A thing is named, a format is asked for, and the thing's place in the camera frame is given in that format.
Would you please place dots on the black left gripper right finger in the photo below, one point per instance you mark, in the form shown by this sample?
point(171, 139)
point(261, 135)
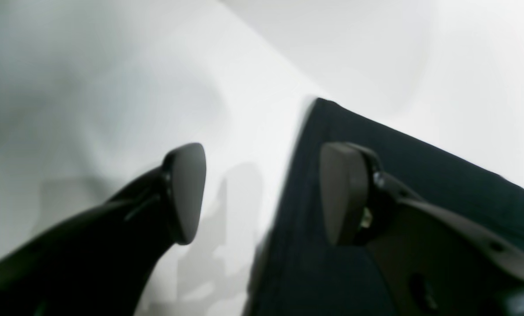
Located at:
point(433, 261)

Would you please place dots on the black T-shirt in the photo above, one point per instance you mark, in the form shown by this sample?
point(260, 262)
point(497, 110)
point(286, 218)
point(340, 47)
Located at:
point(298, 273)

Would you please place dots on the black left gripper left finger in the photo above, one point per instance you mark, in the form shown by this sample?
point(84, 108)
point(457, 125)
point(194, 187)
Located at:
point(98, 262)

